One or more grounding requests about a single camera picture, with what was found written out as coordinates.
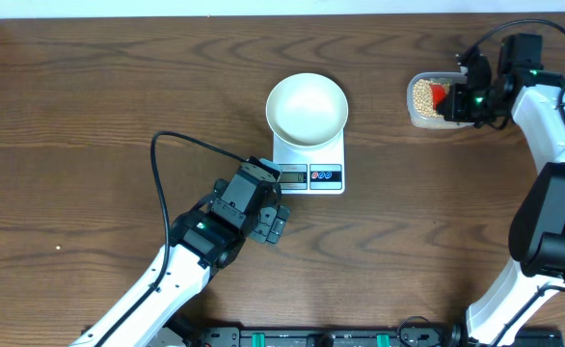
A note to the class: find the soybeans in container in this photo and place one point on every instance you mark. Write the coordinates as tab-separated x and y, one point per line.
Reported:
422	99

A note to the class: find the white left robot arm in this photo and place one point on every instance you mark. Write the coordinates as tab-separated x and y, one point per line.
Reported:
199	243

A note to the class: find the red plastic scoop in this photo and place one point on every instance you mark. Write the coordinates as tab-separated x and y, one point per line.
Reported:
439	92

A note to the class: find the cream bowl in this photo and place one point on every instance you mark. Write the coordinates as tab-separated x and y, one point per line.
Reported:
307	110

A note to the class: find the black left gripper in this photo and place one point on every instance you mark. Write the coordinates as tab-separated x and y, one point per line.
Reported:
271	224

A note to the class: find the clear plastic container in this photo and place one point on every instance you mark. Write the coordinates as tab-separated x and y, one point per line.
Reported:
434	123

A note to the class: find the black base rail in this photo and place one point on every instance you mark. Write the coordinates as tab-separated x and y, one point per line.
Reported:
410	333

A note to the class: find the white digital kitchen scale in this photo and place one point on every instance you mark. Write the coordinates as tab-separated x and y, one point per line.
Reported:
311	170

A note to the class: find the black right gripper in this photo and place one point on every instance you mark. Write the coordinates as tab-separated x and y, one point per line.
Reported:
454	110

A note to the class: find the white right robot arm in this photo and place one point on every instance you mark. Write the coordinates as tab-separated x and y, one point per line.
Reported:
522	91

